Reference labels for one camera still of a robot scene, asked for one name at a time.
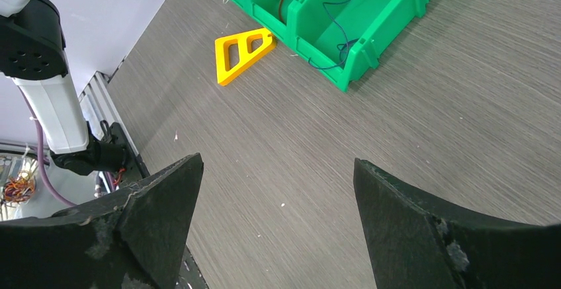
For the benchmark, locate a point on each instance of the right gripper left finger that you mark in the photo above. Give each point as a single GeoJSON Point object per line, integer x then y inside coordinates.
{"type": "Point", "coordinates": [132, 238]}

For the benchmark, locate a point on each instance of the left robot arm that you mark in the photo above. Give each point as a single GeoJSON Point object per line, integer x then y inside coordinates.
{"type": "Point", "coordinates": [33, 56]}

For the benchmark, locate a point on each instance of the yellow triangular plastic bracket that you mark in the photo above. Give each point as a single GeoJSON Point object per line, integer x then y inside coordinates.
{"type": "Point", "coordinates": [251, 47]}

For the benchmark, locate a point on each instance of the slotted cable duct rail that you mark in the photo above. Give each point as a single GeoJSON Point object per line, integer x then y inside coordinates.
{"type": "Point", "coordinates": [97, 104]}

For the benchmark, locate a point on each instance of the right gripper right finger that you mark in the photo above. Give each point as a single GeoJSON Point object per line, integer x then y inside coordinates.
{"type": "Point", "coordinates": [418, 240]}

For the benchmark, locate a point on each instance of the green six-compartment bin tray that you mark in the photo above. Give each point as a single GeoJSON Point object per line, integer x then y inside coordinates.
{"type": "Point", "coordinates": [342, 39]}

